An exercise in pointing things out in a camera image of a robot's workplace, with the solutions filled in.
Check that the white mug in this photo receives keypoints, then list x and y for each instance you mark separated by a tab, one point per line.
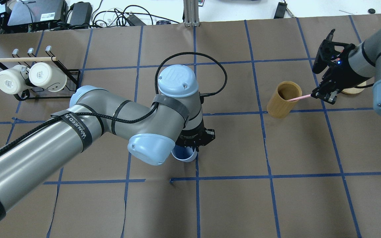
47	77
14	80

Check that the aluminium frame post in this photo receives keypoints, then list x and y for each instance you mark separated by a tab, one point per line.
191	13

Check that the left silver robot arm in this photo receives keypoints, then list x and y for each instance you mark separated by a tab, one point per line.
174	118

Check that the black power adapter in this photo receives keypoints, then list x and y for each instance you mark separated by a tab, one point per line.
281	9

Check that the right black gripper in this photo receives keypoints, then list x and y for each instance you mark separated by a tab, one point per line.
340	76

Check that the white mug far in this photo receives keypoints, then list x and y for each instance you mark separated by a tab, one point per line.
47	77

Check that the black computer box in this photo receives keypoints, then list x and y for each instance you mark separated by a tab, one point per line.
37	15

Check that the wooden cup tree stand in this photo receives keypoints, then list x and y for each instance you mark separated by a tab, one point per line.
354	90

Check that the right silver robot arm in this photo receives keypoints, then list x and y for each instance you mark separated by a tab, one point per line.
365	63

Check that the black laptop power brick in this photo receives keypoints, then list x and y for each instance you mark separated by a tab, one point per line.
80	13

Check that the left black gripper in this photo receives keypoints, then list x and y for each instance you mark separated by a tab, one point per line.
193	136

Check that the white mug near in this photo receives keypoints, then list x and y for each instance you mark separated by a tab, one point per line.
14	80

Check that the pink chopstick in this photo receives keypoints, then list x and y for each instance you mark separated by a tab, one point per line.
300	98

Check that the wooden rack rod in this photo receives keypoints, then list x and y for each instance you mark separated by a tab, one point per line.
29	59

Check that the black wire mug rack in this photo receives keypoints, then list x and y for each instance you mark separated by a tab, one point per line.
73	79

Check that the light blue cup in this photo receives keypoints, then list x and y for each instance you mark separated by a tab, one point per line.
184	154

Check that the bamboo chopstick holder cup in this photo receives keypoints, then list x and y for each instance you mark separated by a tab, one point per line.
279	105

